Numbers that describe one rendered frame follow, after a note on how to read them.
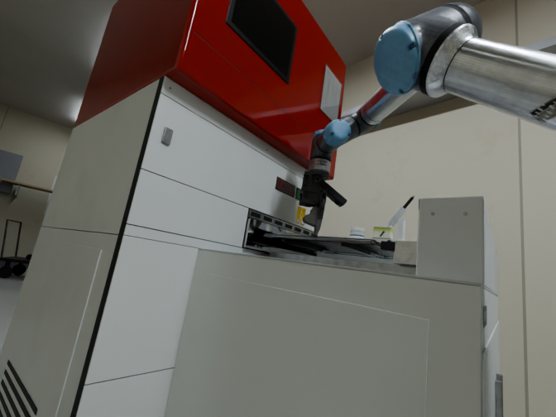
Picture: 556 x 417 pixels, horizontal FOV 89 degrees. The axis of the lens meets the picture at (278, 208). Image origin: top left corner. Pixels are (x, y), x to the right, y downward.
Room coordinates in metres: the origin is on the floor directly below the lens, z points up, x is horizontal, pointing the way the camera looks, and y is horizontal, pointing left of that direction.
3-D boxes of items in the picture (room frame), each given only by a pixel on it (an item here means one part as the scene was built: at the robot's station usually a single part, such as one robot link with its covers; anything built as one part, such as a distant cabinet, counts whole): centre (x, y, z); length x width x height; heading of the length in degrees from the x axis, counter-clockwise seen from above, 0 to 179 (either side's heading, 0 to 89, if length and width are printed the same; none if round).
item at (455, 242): (0.67, -0.46, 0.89); 0.55 x 0.09 x 0.14; 140
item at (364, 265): (0.82, -0.19, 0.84); 0.50 x 0.02 x 0.03; 50
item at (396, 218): (1.07, -0.46, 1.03); 0.06 x 0.04 x 0.13; 50
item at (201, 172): (0.95, 0.07, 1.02); 0.81 x 0.03 x 0.40; 140
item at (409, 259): (0.80, -0.44, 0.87); 0.36 x 0.08 x 0.03; 140
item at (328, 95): (1.15, 0.31, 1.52); 0.81 x 0.75 x 0.60; 140
